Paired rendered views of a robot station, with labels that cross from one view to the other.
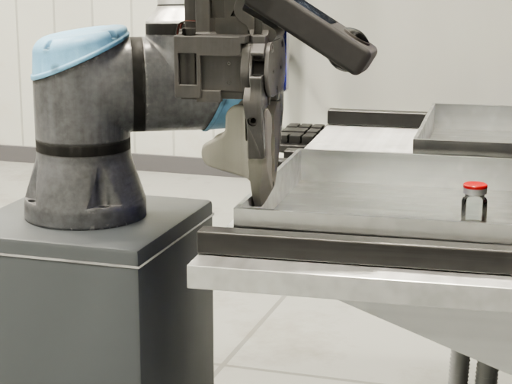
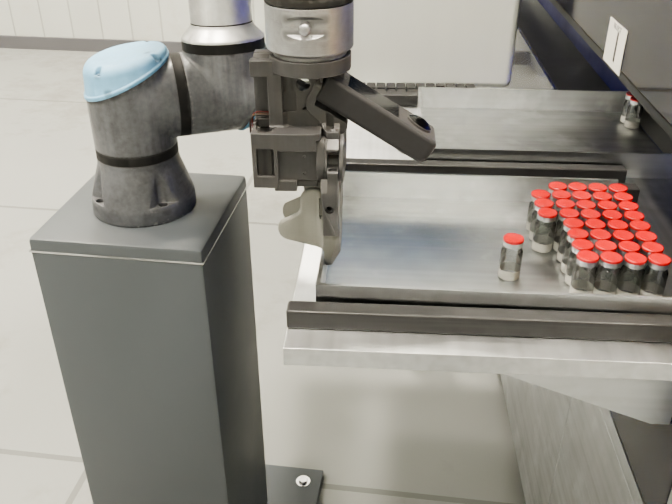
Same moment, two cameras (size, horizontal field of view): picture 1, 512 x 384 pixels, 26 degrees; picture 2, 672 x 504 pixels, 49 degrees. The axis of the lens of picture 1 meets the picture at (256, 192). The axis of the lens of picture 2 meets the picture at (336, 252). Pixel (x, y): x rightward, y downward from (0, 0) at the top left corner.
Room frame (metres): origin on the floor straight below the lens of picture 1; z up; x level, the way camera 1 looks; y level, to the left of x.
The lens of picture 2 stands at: (0.32, 0.10, 1.29)
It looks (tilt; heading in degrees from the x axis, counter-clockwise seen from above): 30 degrees down; 350
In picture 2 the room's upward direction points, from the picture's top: straight up
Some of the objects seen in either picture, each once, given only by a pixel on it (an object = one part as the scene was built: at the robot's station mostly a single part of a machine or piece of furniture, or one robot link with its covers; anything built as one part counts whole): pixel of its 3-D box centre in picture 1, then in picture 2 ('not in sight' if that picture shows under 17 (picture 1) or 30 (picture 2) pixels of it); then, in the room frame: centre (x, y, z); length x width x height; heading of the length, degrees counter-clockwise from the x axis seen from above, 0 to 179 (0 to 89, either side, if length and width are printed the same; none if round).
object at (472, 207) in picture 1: (474, 211); (510, 258); (0.92, -0.19, 0.90); 0.02 x 0.02 x 0.04
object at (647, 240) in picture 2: not in sight; (632, 238); (0.93, -0.33, 0.90); 0.18 x 0.02 x 0.05; 166
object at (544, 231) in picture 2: not in sight; (544, 230); (0.97, -0.24, 0.90); 0.02 x 0.02 x 0.05
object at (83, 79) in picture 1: (87, 81); (135, 96); (1.34, 0.21, 0.96); 0.13 x 0.12 x 0.14; 99
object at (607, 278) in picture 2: not in sight; (589, 237); (0.95, -0.28, 0.90); 0.18 x 0.02 x 0.05; 166
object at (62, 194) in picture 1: (84, 175); (141, 173); (1.34, 0.21, 0.84); 0.15 x 0.15 x 0.10
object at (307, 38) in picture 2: not in sight; (309, 28); (0.94, 0.01, 1.14); 0.08 x 0.08 x 0.05
